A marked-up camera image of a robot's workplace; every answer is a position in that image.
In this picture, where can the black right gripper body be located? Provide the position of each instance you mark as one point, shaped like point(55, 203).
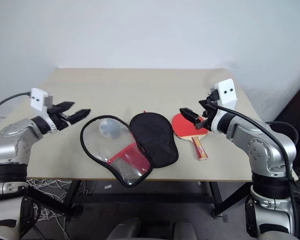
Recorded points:
point(207, 118)

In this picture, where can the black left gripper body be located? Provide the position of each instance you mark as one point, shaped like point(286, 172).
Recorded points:
point(56, 120)

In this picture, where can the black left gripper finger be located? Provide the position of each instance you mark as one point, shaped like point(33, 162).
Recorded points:
point(78, 115)
point(66, 106)

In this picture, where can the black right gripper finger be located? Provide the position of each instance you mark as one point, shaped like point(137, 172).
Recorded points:
point(203, 103)
point(188, 114)

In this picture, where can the red table tennis paddle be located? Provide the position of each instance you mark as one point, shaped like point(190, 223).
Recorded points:
point(183, 127)

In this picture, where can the black red clear paddle case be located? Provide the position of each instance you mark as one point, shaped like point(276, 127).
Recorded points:
point(152, 140)

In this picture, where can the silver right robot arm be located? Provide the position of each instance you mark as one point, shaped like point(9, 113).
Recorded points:
point(260, 150)

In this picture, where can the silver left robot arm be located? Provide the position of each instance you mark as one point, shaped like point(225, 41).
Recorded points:
point(12, 142)

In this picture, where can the black office chair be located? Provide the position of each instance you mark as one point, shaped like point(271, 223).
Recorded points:
point(218, 200)

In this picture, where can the grey rounded shape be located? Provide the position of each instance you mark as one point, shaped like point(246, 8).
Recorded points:
point(123, 228)
point(185, 230)

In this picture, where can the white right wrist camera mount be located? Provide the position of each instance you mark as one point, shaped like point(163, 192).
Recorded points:
point(227, 92)

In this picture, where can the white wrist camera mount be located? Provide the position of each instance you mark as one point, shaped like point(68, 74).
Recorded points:
point(38, 100)
point(227, 92)

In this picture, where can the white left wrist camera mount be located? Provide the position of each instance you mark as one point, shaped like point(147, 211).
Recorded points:
point(38, 100)

